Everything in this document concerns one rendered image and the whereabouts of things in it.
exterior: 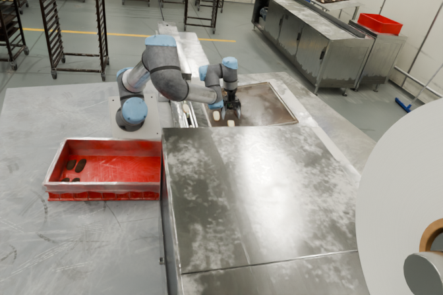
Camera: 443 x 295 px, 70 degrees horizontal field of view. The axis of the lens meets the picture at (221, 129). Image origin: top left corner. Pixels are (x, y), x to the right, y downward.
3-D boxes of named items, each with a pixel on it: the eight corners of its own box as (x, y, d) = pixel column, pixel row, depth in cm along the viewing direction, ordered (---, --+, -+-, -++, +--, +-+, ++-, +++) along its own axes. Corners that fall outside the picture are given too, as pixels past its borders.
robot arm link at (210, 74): (202, 86, 150) (224, 83, 152) (198, 63, 151) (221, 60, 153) (201, 89, 158) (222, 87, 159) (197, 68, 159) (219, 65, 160)
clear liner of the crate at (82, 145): (65, 151, 155) (62, 135, 150) (166, 153, 164) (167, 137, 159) (43, 203, 128) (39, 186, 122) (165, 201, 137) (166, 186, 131)
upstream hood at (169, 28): (157, 27, 327) (157, 19, 322) (174, 29, 331) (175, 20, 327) (166, 81, 227) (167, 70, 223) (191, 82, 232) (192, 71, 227)
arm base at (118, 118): (118, 134, 166) (120, 132, 157) (112, 107, 166) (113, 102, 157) (147, 128, 172) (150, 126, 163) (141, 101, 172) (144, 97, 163)
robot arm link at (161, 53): (117, 103, 156) (156, 68, 111) (112, 74, 158) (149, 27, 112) (140, 102, 163) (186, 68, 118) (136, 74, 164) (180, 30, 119)
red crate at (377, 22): (356, 22, 467) (359, 12, 460) (375, 22, 478) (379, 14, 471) (379, 33, 428) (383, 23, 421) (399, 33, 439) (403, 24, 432)
